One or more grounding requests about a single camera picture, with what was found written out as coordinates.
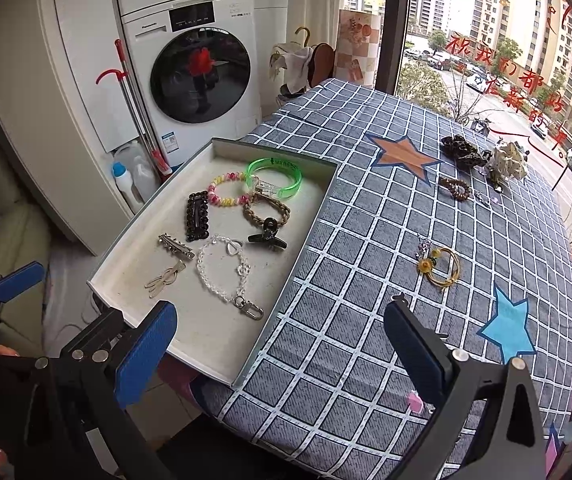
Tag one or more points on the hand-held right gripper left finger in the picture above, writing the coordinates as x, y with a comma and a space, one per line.
146, 355

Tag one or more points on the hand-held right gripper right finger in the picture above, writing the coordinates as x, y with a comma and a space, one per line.
411, 350

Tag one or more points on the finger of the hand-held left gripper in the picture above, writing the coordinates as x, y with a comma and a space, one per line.
18, 280

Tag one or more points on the white shallow tray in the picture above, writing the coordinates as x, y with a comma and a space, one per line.
206, 330

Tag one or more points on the black beaded hair clip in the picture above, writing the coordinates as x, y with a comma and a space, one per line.
198, 234

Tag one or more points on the person's left hand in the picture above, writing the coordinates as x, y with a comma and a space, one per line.
5, 351

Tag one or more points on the small pink clip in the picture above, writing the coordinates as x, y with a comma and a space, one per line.
414, 402

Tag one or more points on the grey checked tablecloth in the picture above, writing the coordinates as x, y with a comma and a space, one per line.
356, 310

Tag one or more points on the silver rabbit hair clip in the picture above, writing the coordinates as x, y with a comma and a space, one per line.
171, 272

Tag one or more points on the small silver charm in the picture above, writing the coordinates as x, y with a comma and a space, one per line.
423, 246

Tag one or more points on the silver spiked hair clip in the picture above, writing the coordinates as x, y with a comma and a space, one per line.
176, 246

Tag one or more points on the white bottle with blue cap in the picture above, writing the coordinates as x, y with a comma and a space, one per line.
126, 190

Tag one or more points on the clear plastic jug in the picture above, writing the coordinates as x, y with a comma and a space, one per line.
143, 170

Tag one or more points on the small silver earrings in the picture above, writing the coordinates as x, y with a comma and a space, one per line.
482, 198

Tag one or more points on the white cabinet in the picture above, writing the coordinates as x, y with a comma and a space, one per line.
41, 110

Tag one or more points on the black claw hair clip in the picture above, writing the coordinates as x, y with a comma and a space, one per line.
268, 225

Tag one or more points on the small dark hair accessory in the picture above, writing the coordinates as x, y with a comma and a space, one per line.
497, 180

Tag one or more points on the dark scrunchie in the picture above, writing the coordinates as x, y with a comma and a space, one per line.
461, 152

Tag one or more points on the white flower hair accessory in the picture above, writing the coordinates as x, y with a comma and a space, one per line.
508, 160

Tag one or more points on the green clear bangle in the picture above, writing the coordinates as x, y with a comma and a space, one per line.
273, 162

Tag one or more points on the white washing machine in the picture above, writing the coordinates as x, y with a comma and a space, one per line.
138, 50

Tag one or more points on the white cloth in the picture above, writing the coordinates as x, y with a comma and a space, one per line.
296, 65

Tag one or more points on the patterned paper bag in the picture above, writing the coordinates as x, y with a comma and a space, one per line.
358, 45

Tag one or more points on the gold standing rack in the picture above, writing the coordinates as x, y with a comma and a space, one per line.
302, 35

